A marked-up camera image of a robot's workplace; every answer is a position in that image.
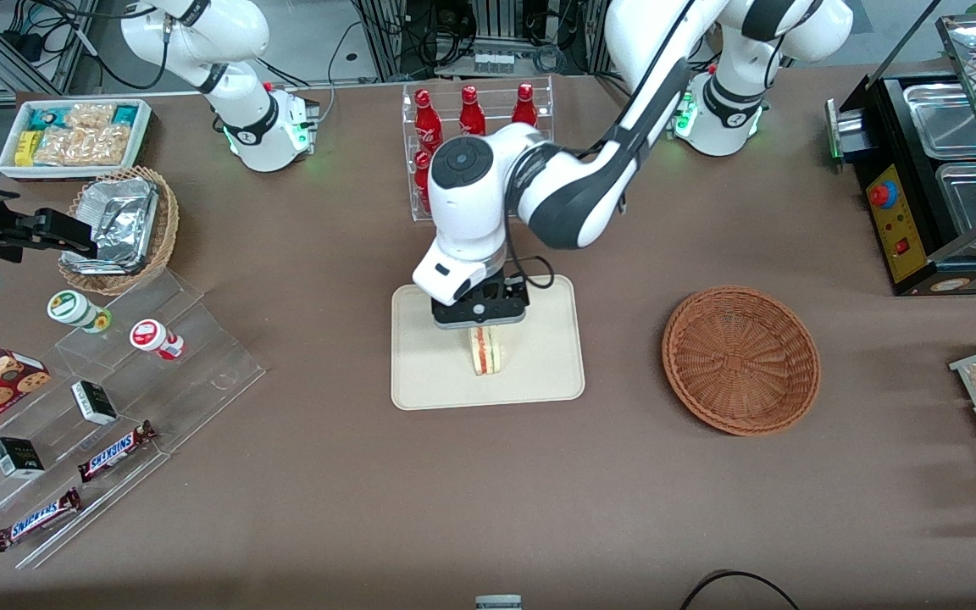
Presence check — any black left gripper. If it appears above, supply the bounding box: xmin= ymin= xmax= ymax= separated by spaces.
xmin=430 ymin=274 xmax=531 ymax=330

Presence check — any small cracker bag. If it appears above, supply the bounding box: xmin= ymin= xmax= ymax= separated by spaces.
xmin=64 ymin=103 xmax=117 ymax=130

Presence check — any snickers chocolate bar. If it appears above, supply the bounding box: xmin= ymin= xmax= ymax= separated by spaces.
xmin=76 ymin=420 xmax=159 ymax=485
xmin=0 ymin=487 xmax=83 ymax=554

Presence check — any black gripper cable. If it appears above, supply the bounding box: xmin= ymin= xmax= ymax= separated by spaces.
xmin=503 ymin=216 xmax=557 ymax=291

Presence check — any small black box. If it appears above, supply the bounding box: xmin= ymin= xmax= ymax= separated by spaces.
xmin=0 ymin=436 xmax=47 ymax=480
xmin=70 ymin=380 xmax=119 ymax=426

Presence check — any cream plastic serving tray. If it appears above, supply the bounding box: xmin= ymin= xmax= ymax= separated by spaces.
xmin=391 ymin=274 xmax=586 ymax=412

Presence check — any white snack bin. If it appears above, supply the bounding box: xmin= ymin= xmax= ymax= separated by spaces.
xmin=0 ymin=98 xmax=153 ymax=181

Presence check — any large cracker bag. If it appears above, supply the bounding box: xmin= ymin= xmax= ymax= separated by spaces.
xmin=34 ymin=125 xmax=130 ymax=167

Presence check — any red cola bottle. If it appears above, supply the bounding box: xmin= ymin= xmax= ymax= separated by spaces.
xmin=413 ymin=151 xmax=435 ymax=214
xmin=413 ymin=88 xmax=446 ymax=158
xmin=511 ymin=81 xmax=539 ymax=130
xmin=458 ymin=84 xmax=488 ymax=138

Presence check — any aluminium foil container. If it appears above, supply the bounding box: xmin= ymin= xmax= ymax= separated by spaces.
xmin=63 ymin=175 xmax=160 ymax=275

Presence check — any black floor cable loop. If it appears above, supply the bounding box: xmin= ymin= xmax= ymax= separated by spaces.
xmin=678 ymin=569 xmax=803 ymax=610

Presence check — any triangle sandwich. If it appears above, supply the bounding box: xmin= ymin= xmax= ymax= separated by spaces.
xmin=468 ymin=325 xmax=507 ymax=377

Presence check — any green lid yogurt cup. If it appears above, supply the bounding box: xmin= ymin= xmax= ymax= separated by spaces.
xmin=47 ymin=289 xmax=113 ymax=334

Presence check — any round brown wicker basket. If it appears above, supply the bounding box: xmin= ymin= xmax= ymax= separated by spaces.
xmin=663 ymin=286 xmax=821 ymax=437

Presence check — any tan wicker basket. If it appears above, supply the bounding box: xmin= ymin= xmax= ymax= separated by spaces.
xmin=58 ymin=165 xmax=180 ymax=297

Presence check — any clear acrylic bottle rack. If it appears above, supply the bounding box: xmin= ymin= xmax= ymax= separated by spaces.
xmin=402 ymin=75 xmax=556 ymax=224

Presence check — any red lid yogurt cup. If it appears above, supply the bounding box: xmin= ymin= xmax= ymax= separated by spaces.
xmin=129 ymin=319 xmax=186 ymax=362

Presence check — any black glass food warmer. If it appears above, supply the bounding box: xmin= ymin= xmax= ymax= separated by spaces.
xmin=825 ymin=13 xmax=976 ymax=297

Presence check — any metal equipment rack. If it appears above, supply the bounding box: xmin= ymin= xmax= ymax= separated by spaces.
xmin=352 ymin=0 xmax=626 ymax=82

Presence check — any clear acrylic stepped display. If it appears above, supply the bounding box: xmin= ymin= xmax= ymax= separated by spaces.
xmin=0 ymin=269 xmax=268 ymax=571

